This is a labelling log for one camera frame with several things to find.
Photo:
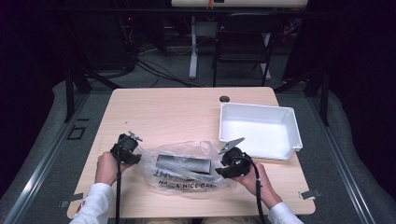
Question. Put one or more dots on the clear smiley-face plastic bag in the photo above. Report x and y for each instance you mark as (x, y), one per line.
(186, 183)

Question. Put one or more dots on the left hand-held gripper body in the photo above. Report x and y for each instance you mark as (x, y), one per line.
(126, 149)

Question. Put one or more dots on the person's right hand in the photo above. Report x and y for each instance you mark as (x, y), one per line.
(258, 183)

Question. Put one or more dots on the orange object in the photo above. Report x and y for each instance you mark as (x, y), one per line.
(210, 4)

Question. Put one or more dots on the black metal stand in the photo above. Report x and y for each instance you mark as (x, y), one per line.
(70, 90)
(323, 93)

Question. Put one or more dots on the person's left hand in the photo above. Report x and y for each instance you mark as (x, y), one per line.
(107, 169)

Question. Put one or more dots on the white plastic tray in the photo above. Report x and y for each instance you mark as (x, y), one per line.
(261, 137)

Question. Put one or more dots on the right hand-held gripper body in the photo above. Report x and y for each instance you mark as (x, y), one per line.
(238, 161)

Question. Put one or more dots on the grey tube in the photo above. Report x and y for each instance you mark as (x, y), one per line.
(186, 164)

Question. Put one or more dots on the grey tape piece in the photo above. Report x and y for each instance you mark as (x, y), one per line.
(309, 194)
(71, 200)

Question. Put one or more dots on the white desk leg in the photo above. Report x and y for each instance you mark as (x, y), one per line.
(193, 49)
(267, 59)

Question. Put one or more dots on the aluminium floor rail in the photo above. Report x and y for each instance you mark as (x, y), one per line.
(345, 168)
(43, 165)

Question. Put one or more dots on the black folding chair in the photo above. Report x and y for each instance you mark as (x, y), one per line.
(243, 40)

